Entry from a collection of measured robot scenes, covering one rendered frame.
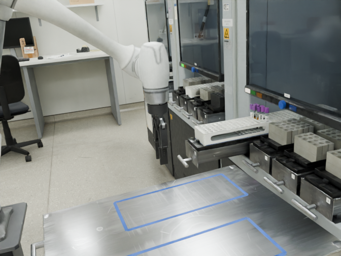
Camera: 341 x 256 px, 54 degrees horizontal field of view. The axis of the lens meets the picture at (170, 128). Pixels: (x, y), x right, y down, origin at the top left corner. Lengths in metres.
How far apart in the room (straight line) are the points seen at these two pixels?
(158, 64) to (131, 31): 3.60
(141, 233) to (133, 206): 0.12
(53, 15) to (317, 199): 0.93
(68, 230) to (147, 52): 0.61
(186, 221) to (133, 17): 4.06
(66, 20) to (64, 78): 3.63
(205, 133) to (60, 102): 3.66
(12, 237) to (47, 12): 0.68
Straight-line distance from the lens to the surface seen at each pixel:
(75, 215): 0.95
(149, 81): 1.15
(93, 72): 4.71
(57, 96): 4.75
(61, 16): 1.09
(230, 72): 1.59
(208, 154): 1.28
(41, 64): 4.06
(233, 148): 1.31
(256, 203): 0.92
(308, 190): 1.08
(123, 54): 1.27
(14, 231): 1.19
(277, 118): 1.42
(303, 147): 1.18
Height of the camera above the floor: 1.31
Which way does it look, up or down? 19 degrees down
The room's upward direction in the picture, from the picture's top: 5 degrees counter-clockwise
